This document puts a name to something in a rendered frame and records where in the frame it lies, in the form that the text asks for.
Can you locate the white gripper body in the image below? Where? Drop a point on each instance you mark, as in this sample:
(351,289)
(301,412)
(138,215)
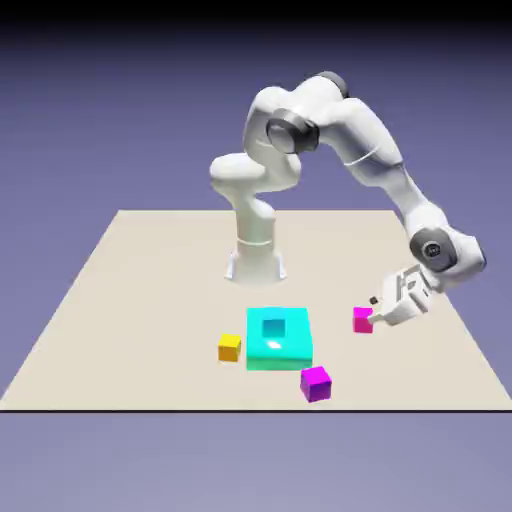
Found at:
(404,312)

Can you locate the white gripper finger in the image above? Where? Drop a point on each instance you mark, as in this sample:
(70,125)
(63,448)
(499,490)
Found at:
(376,319)

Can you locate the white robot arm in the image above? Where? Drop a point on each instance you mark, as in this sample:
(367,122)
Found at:
(256,240)

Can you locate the small pink cube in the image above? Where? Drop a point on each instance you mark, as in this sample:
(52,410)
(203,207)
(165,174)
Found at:
(362,320)

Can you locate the small purple cube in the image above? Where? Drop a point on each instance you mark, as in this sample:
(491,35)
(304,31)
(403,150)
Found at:
(316,384)

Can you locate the small yellow cube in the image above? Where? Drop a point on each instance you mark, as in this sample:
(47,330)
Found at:
(229,348)

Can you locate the large cyan box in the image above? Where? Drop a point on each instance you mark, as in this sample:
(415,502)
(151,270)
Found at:
(280,352)

